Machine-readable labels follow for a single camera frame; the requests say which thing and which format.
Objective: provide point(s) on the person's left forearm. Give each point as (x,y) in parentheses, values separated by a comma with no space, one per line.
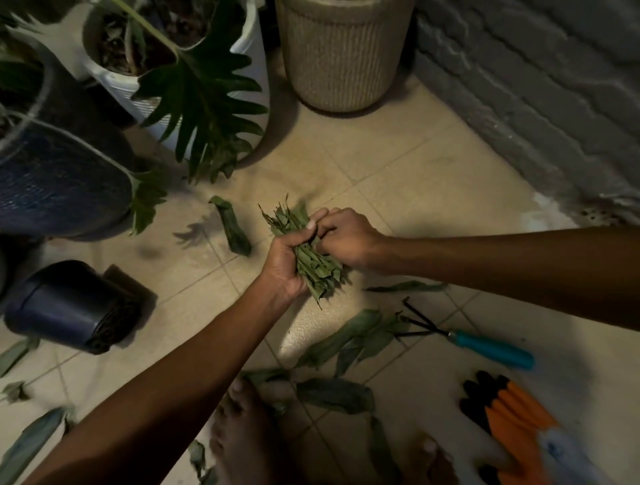
(165,394)

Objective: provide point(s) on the small black plastic pot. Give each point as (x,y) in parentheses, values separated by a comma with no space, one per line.
(65,305)

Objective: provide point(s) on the beige ribbed plant pot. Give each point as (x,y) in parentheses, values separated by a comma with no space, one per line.
(345,60)

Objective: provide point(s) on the orange black work glove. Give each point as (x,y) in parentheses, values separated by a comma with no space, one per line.
(515,424)

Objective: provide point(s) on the white round plant pot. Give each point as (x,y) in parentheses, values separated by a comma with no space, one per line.
(252,55)

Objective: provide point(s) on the person's right hand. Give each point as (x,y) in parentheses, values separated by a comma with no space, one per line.
(355,240)

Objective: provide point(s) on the dark blue round pot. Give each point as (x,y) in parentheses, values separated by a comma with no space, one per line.
(65,185)

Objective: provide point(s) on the person's left hand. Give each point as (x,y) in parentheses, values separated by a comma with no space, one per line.
(280,265)

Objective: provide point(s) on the person's right forearm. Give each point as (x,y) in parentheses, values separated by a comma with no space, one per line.
(525,270)

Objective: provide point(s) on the person's left foot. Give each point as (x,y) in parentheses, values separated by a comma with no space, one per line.
(245,439)

